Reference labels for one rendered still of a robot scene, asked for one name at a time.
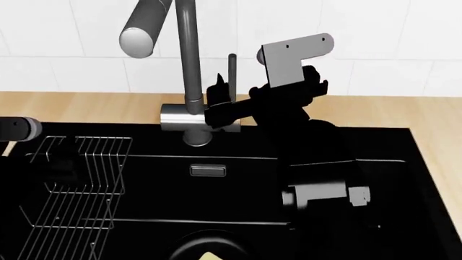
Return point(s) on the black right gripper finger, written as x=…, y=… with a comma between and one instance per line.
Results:
x=218, y=92
x=225, y=113

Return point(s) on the thin grey faucet lever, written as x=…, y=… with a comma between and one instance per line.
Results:
x=232, y=73

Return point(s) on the metal sink overflow plate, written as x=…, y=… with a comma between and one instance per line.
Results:
x=208, y=170

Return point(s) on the black kitchen sink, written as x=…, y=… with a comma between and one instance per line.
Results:
x=162, y=189

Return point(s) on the black pan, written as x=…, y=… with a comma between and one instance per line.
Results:
x=195, y=242

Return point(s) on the yellow sponge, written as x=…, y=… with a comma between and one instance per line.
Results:
x=210, y=256

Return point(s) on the grey metal faucet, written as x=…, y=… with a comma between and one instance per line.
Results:
x=190, y=67

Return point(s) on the grey right camera bracket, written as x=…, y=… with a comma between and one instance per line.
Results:
x=285, y=62

